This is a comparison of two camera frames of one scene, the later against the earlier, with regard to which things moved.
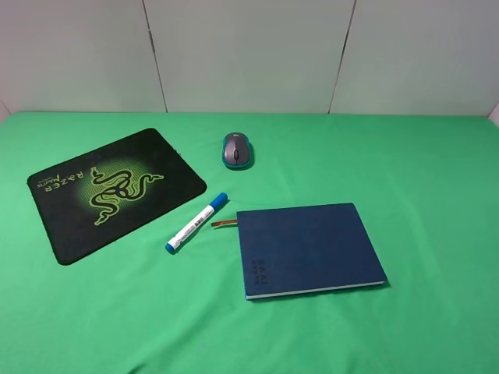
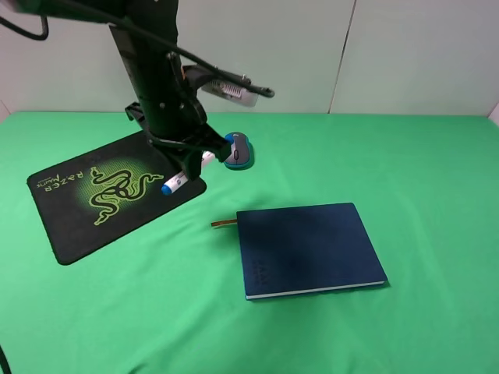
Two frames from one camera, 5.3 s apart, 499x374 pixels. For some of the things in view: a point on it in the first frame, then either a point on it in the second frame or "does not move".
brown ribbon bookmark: (224, 222) does not move
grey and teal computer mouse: (236, 150) does not move
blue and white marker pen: (218, 201) → (207, 157)
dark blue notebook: (291, 250) does not move
